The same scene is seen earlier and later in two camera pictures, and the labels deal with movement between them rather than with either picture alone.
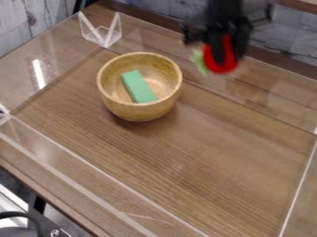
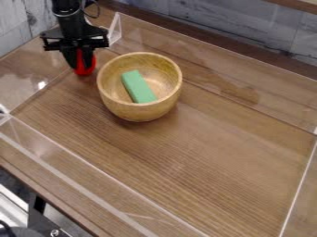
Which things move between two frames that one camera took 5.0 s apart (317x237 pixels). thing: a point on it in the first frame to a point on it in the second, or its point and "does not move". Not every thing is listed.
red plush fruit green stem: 204,57 to 80,68
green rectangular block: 139,87 does not move
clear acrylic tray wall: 188,153 does not move
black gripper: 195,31 to 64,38
